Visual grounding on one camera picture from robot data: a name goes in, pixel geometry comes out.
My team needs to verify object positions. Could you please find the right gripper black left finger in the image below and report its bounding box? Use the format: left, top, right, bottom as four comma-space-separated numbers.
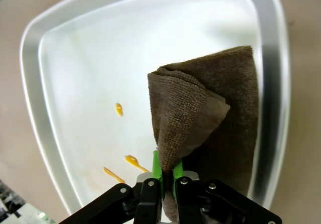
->
59, 150, 167, 224

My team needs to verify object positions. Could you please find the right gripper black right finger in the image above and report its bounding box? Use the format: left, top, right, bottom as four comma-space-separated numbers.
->
172, 159, 283, 224

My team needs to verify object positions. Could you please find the brown microfibre cloth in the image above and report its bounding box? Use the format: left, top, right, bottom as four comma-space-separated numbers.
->
146, 45, 260, 221

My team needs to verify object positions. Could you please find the yellow mustard streak stain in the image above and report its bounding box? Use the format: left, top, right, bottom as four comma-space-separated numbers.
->
124, 155, 149, 173
103, 166, 125, 184

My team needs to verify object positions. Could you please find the white rectangular tray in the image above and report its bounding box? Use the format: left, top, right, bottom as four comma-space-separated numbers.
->
19, 0, 291, 217

